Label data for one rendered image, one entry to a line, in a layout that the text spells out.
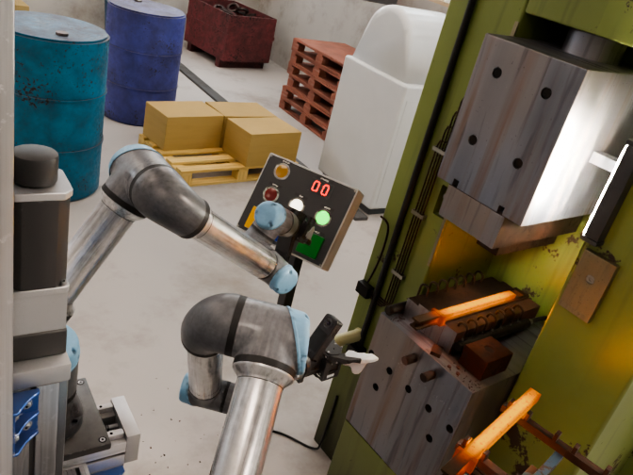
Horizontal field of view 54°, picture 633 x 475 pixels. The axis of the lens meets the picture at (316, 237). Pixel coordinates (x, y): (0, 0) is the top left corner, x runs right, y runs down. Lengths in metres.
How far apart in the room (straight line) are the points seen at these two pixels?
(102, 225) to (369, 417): 1.10
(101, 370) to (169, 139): 2.35
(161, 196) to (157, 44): 4.18
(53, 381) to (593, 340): 1.28
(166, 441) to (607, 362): 1.66
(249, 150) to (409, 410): 3.16
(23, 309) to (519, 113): 1.18
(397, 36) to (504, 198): 3.10
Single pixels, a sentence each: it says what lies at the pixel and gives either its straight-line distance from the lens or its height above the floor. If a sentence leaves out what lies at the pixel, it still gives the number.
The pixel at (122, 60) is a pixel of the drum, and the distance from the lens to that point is 5.49.
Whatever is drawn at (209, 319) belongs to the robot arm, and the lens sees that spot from 1.14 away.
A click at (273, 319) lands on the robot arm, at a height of 1.28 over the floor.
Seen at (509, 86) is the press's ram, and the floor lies 1.67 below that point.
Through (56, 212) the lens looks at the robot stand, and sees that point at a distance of 0.90.
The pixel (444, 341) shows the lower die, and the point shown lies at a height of 0.94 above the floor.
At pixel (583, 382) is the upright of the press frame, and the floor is 1.03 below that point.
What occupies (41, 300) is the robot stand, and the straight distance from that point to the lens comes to 0.98.
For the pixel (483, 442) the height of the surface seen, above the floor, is 1.04.
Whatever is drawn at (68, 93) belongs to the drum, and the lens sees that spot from 3.92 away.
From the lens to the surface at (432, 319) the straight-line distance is 1.80.
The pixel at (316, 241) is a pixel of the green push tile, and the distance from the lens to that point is 1.97.
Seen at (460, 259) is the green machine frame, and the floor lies 1.03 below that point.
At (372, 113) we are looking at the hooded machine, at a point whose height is 0.74.
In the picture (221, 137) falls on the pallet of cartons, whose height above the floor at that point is 0.22.
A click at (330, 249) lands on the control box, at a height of 1.02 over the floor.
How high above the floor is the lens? 1.93
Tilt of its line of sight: 27 degrees down
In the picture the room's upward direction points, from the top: 15 degrees clockwise
